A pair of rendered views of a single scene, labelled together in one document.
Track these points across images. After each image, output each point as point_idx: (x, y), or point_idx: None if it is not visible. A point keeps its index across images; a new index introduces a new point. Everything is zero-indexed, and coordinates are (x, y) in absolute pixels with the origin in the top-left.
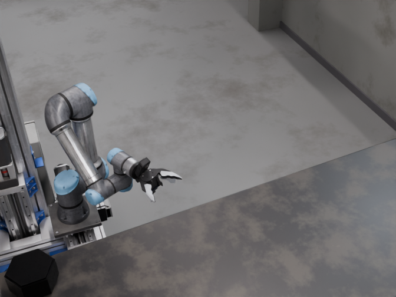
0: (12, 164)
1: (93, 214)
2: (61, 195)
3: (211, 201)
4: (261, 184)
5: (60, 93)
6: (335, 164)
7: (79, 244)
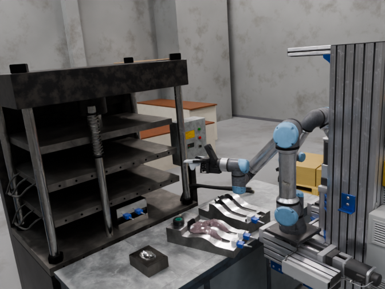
0: (321, 164)
1: (276, 230)
2: None
3: (133, 63)
4: (117, 65)
5: (290, 118)
6: (87, 67)
7: (270, 225)
